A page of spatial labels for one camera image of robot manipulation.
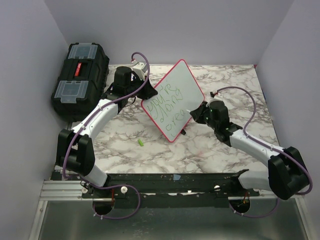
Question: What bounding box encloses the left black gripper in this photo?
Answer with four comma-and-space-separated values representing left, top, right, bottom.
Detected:
126, 75, 158, 101

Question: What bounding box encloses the pink-framed whiteboard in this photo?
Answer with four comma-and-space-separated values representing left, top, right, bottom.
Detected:
141, 59, 205, 143

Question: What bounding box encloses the green marker cap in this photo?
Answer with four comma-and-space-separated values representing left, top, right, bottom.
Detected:
137, 139, 144, 147

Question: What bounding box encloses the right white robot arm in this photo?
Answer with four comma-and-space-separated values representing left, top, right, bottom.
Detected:
190, 100, 311, 200

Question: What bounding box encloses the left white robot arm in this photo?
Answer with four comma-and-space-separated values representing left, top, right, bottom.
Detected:
55, 62, 158, 198

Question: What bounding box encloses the black plastic toolbox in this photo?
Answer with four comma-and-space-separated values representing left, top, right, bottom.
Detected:
51, 42, 110, 122

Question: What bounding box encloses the blue tape piece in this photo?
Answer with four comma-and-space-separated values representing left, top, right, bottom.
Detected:
172, 174, 181, 181

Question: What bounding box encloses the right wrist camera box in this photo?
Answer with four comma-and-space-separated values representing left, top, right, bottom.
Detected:
210, 91, 223, 102

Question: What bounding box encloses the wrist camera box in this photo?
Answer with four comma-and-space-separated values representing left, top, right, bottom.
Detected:
210, 91, 223, 102
131, 60, 148, 79

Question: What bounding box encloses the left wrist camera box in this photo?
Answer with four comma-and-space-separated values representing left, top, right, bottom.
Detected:
131, 60, 148, 79

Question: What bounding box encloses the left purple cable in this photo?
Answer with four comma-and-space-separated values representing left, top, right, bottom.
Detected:
61, 51, 150, 221

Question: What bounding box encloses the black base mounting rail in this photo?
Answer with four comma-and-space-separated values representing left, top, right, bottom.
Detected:
51, 172, 273, 212

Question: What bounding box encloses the aluminium extrusion frame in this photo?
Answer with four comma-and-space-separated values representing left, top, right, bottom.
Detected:
28, 122, 95, 240

